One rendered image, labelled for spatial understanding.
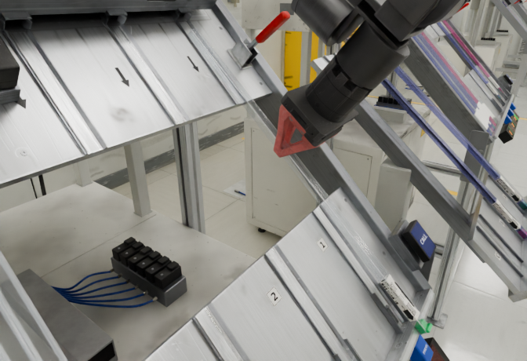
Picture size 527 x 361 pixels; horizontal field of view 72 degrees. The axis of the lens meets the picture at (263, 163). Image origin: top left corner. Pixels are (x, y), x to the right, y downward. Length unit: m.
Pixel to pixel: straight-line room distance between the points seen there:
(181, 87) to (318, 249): 0.27
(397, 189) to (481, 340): 0.96
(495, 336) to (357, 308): 1.22
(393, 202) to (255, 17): 1.00
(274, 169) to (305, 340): 1.28
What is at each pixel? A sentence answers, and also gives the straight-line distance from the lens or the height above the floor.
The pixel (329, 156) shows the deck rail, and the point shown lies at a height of 0.90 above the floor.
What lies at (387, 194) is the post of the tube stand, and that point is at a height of 0.75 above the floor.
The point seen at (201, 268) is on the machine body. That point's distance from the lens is 0.77.
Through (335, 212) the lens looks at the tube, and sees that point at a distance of 0.49.
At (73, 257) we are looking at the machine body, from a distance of 0.89.
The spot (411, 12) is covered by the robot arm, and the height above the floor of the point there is 1.10.
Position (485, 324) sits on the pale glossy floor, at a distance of 1.71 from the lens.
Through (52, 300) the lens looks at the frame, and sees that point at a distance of 0.73.
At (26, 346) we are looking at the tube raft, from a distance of 0.31.
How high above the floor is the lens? 1.11
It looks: 24 degrees down
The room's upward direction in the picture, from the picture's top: straight up
